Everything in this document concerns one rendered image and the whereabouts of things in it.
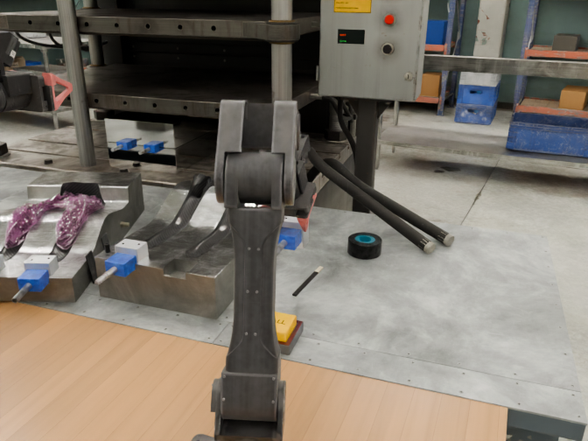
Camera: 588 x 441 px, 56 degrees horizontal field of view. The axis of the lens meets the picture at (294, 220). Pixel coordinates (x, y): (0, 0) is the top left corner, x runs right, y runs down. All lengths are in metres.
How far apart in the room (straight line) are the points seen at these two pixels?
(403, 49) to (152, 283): 1.00
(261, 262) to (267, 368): 0.13
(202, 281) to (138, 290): 0.15
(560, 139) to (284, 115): 3.99
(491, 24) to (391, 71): 5.51
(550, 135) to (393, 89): 2.95
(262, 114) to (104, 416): 0.50
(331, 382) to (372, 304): 0.26
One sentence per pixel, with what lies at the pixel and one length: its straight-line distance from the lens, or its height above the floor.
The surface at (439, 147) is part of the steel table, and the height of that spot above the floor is 0.25.
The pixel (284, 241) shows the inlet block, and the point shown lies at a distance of 1.03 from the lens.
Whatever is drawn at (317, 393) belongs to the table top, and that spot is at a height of 0.80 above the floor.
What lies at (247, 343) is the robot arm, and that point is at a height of 0.99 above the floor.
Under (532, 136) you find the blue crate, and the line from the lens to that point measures 4.56.
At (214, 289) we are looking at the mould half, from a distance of 1.03.
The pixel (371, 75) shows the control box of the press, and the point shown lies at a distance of 1.71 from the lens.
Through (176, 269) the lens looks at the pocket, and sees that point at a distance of 1.11.
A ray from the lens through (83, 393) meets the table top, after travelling 0.95.
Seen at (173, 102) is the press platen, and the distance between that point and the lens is 1.90.
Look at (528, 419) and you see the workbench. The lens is 0.95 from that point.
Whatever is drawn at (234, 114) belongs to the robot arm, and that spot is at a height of 1.24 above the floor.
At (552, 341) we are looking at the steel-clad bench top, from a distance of 1.11.
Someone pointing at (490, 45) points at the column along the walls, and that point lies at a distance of 7.19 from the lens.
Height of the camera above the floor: 1.37
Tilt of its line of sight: 23 degrees down
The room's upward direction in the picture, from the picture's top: 1 degrees clockwise
